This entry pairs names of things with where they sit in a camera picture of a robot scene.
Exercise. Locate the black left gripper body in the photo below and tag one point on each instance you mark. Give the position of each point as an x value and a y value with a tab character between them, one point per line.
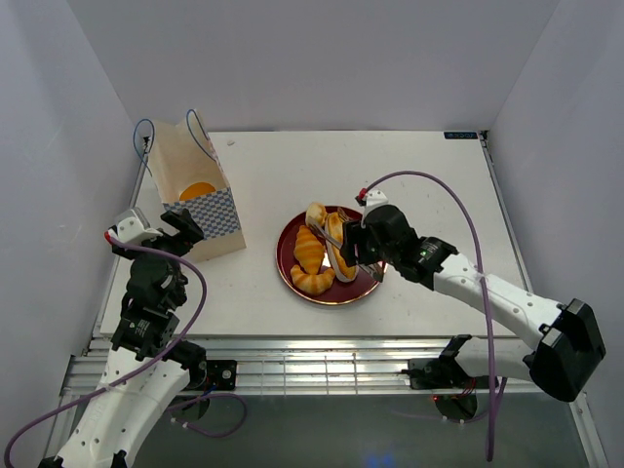
175	243

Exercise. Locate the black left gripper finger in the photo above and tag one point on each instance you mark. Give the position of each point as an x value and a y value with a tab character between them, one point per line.
191	233
176	220

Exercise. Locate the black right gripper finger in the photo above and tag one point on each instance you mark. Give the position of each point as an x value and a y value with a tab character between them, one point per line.
353	246
375	270

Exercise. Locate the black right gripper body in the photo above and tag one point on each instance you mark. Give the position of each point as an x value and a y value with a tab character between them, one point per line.
370	253

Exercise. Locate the metal serving tongs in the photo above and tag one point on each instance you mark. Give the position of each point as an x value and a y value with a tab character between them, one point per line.
320	232

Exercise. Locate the long toasted bread roll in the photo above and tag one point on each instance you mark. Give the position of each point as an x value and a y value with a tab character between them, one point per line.
333	227

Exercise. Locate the orange frosted ring donut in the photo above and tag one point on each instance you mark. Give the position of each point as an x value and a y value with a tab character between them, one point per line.
195	190

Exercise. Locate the blue checkered paper bag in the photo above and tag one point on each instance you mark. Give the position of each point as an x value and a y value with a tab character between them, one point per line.
182	162

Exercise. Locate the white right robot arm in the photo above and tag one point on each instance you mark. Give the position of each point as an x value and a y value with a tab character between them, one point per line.
559	345

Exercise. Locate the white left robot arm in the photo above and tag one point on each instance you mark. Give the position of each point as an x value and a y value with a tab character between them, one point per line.
147	363

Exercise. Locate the small round yellow bun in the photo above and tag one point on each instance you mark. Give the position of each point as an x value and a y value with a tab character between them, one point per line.
316	214

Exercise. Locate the dark red round plate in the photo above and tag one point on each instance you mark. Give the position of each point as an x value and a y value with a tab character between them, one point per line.
339	293

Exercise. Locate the upper golden croissant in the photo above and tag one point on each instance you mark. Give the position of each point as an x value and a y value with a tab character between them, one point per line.
308	250

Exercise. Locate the golden croissant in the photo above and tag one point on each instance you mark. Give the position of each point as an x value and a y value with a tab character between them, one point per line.
312	284
308	250

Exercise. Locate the lower golden croissant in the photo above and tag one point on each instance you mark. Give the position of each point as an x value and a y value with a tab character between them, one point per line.
312	284

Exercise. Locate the dark label sticker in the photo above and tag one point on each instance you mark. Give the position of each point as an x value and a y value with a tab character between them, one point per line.
460	135

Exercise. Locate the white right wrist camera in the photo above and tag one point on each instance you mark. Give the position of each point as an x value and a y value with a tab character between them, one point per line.
370	200

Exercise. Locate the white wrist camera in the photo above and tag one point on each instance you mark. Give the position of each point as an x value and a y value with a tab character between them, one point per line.
370	200
132	227

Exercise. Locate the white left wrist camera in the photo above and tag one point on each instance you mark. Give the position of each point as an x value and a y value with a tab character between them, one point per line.
132	227

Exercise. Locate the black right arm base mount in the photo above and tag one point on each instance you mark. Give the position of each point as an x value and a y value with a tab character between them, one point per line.
438	373

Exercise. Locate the aluminium table frame rail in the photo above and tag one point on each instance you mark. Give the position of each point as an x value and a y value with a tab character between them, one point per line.
321	367

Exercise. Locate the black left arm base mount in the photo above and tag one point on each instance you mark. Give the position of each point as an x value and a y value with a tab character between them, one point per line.
217	375

